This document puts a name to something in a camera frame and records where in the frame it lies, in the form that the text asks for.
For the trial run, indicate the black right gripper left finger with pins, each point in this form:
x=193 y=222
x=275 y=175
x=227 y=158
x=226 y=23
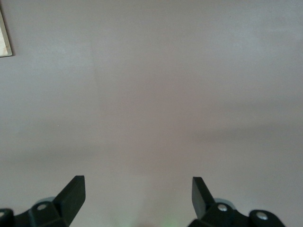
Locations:
x=64 y=208

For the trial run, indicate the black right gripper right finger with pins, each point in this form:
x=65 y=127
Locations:
x=213 y=215

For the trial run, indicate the large table cover sheet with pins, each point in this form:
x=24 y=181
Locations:
x=151 y=94

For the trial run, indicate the wooden cutting board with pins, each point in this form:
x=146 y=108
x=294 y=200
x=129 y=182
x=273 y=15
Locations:
x=3 y=40

